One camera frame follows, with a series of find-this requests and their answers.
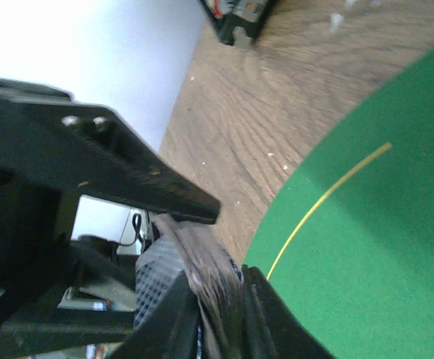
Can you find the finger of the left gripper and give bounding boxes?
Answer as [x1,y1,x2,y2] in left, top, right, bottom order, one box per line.
[0,95,221,224]

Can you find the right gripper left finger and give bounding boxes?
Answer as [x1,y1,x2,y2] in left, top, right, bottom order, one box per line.
[110,272,199,359]

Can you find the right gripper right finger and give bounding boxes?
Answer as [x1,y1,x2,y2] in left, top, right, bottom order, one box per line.
[242,265,333,359]

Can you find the round green poker mat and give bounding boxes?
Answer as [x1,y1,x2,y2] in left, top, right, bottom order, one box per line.
[244,50,434,358]

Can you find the black poker chip case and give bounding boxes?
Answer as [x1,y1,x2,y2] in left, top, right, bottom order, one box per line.
[198,0,278,49]

